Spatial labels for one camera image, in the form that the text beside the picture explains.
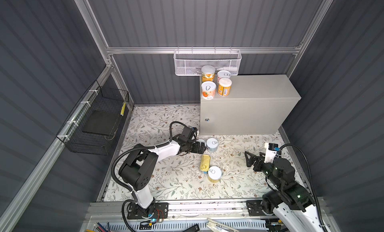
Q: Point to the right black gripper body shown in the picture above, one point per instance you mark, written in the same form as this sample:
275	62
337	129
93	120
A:
266	168

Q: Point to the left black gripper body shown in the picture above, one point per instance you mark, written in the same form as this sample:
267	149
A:
194	148

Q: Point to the orange white pull-tab can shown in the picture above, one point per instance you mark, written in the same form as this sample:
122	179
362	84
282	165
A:
208	90

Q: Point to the brown can white lid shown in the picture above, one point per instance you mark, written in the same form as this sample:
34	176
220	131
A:
224	86

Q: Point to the green orange peach can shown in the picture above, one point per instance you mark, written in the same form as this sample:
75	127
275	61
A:
208	73

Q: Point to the pink pull-tab can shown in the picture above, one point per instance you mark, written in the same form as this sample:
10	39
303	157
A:
201	140

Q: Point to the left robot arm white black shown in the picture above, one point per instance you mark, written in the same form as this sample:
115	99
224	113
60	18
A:
133	169

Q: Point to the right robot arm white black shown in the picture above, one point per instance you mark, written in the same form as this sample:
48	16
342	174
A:
289	201

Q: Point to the yellow oval sardine tin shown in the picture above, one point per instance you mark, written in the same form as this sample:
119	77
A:
205	163

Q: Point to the light blue pull-tab can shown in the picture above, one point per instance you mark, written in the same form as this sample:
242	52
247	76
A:
212	144

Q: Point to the yellow pull-tab can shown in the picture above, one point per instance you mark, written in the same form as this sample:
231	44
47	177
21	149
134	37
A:
214	174

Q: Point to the beige metal cabinet box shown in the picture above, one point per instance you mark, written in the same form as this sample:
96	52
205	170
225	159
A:
256	105

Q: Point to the yellow tag on basket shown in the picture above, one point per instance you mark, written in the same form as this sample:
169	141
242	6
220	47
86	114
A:
123	109

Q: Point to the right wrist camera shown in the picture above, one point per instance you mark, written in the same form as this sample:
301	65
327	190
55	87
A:
272	151

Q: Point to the white wire mesh basket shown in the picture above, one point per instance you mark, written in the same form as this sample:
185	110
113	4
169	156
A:
190	62

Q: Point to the black wire mesh basket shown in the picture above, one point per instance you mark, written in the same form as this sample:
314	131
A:
95	125

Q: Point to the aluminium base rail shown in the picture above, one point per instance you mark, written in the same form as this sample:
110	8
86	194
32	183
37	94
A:
104	212

